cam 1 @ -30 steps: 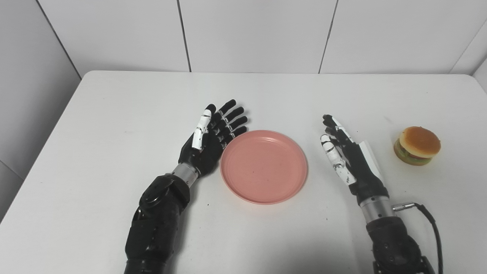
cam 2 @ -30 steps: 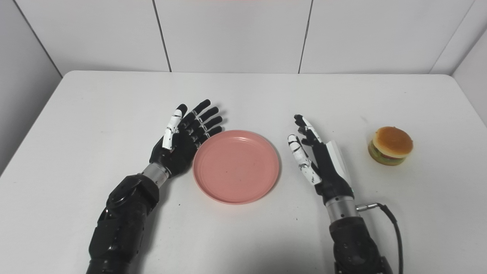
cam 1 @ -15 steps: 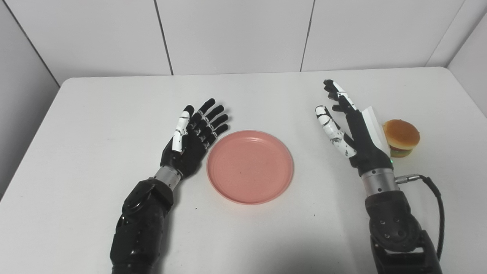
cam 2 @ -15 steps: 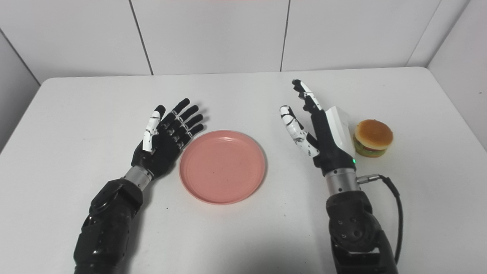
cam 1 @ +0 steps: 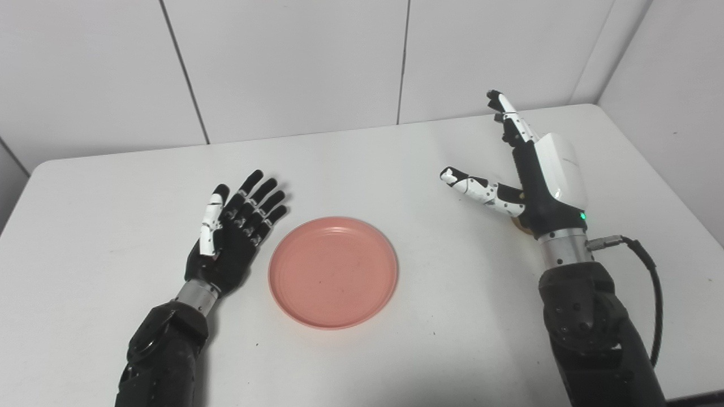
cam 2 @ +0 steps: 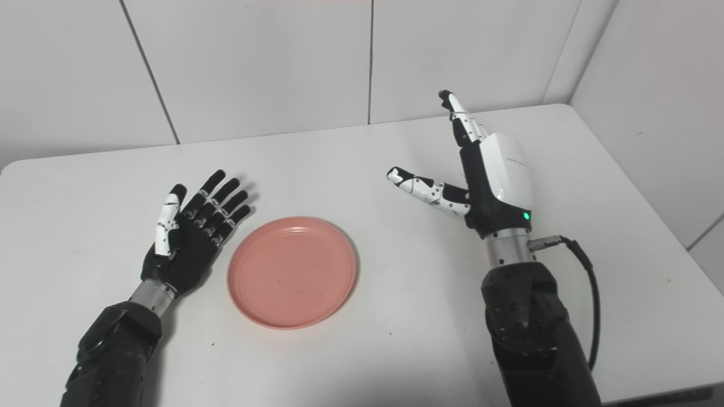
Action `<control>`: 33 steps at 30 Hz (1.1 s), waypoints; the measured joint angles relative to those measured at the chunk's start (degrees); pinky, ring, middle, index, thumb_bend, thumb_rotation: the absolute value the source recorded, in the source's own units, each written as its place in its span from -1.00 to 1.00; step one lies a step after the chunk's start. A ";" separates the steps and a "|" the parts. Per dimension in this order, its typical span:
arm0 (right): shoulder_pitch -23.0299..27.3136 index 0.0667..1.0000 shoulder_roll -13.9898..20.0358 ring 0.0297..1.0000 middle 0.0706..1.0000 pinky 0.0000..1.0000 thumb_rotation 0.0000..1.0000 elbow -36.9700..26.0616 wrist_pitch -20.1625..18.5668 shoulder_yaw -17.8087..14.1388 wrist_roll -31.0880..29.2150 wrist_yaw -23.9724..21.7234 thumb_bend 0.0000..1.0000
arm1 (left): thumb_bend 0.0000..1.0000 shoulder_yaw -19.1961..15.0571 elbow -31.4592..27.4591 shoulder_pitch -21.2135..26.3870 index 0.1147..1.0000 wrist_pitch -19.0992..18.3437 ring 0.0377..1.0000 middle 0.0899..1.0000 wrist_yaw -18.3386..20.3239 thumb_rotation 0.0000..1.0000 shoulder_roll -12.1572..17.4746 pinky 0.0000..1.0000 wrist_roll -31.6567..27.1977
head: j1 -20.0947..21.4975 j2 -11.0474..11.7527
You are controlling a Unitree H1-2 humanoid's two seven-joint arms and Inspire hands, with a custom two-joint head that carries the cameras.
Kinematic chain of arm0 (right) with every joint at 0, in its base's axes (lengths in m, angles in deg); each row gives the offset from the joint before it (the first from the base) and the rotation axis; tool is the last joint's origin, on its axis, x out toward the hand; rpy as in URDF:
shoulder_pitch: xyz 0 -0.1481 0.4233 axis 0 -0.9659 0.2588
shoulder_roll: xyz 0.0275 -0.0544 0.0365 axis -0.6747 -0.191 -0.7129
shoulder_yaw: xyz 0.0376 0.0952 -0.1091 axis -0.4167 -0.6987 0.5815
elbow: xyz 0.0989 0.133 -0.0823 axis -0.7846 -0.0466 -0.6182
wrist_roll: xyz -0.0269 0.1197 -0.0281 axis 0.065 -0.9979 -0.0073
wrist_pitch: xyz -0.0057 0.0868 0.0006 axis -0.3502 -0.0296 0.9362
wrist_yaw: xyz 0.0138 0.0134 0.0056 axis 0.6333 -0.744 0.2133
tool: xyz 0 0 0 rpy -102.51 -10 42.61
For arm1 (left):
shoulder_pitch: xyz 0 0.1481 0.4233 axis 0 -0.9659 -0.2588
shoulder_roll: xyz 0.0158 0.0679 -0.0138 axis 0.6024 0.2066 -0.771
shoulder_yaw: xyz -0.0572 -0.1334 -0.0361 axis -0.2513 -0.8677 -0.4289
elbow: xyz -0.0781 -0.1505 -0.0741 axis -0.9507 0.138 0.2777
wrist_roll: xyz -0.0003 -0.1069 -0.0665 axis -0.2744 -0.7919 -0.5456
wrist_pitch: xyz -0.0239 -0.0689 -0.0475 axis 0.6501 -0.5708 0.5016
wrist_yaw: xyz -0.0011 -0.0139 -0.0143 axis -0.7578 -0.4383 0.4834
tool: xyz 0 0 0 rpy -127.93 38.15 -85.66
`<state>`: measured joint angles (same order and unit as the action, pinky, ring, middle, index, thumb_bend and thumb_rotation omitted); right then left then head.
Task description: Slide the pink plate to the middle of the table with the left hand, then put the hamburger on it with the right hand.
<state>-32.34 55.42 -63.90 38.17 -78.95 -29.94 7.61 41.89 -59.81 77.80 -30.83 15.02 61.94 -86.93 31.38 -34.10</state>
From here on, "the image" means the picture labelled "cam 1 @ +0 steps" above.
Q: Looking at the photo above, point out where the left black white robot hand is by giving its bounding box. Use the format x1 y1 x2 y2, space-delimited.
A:
184 169 288 297

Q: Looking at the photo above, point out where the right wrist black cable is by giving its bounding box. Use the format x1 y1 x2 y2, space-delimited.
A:
585 235 663 368

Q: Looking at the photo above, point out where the pink round plate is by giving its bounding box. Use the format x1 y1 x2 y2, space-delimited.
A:
268 216 399 330

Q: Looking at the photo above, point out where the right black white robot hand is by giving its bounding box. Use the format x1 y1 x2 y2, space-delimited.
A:
439 89 589 239

